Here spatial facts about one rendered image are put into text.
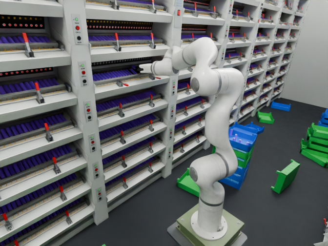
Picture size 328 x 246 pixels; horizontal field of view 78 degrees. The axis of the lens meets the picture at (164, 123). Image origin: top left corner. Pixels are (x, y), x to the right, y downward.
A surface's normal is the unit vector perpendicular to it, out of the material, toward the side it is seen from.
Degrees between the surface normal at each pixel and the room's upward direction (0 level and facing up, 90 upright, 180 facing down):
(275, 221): 0
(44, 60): 110
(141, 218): 0
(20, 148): 20
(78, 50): 90
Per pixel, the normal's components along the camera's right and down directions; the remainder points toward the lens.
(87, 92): 0.73, 0.33
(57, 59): 0.67, 0.62
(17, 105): 0.29, -0.73
